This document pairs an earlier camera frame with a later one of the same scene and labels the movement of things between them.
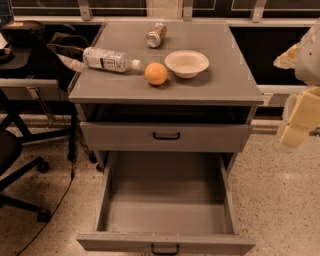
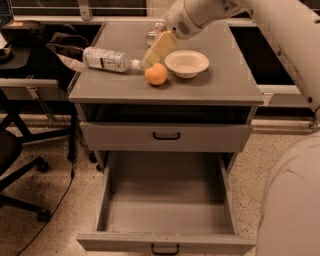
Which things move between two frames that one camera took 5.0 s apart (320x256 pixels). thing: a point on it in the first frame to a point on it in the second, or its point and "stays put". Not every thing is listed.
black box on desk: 23,33 stays put
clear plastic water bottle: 109,60 stays put
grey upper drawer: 162,136 stays put
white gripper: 309,60 to 177,18
